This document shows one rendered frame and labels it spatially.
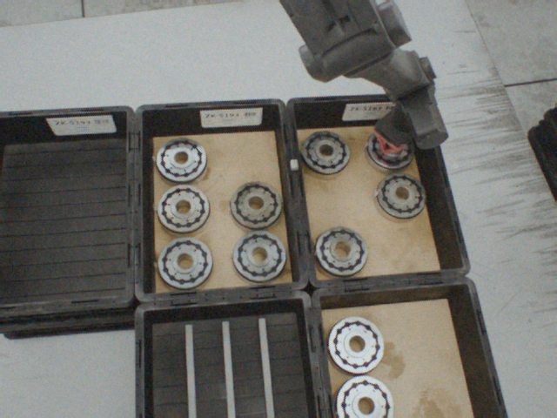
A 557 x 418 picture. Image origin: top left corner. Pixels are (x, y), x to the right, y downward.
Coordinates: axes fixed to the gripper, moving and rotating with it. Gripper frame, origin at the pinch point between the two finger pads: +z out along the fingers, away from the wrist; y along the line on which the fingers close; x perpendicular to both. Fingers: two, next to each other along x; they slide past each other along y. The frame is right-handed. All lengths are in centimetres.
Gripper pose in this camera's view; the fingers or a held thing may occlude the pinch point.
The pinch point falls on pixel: (392, 144)
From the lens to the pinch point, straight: 118.1
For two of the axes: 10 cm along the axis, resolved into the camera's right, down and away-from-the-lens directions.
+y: 7.3, -6.1, 3.2
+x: -6.8, -6.8, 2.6
